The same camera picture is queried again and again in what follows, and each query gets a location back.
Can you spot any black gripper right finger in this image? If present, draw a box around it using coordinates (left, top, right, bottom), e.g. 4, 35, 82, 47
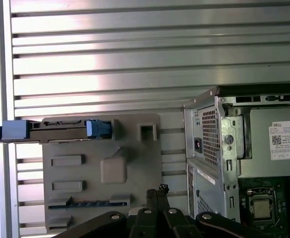
156, 183, 281, 238

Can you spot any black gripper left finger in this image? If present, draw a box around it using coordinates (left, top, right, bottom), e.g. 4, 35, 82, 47
52, 188, 161, 238

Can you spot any hard disk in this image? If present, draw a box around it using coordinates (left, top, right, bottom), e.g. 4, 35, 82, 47
0, 118, 114, 145

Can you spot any RAM stick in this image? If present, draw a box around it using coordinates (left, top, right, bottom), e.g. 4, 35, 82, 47
47, 197, 131, 208

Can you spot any grey parts rack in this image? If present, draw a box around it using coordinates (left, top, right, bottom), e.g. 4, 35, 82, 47
41, 113, 163, 234

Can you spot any black PC case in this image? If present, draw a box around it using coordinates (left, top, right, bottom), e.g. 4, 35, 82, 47
183, 85, 290, 238

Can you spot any silver CPU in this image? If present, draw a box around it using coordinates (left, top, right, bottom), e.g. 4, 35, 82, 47
252, 199, 272, 219

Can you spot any CPU socket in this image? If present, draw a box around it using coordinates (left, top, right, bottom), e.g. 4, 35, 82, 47
245, 187, 277, 225

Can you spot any green motherboard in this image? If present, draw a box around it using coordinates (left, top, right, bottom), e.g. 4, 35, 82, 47
237, 176, 290, 228

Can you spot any silver power supply unit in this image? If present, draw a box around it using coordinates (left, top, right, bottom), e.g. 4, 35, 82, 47
186, 106, 290, 178

